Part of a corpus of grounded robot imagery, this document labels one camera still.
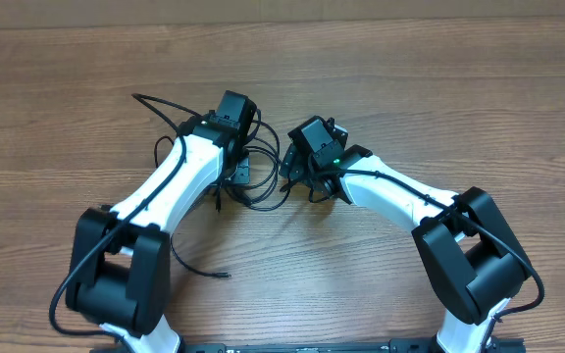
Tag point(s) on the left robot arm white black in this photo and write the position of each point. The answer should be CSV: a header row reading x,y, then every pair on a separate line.
x,y
119,274

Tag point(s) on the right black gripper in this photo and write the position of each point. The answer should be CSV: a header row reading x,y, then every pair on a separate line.
x,y
291,167

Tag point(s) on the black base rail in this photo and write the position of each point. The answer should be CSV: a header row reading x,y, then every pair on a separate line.
x,y
312,347

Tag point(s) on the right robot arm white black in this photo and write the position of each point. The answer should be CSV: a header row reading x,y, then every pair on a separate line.
x,y
474,261

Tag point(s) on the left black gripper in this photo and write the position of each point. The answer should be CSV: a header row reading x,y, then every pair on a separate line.
x,y
239,173

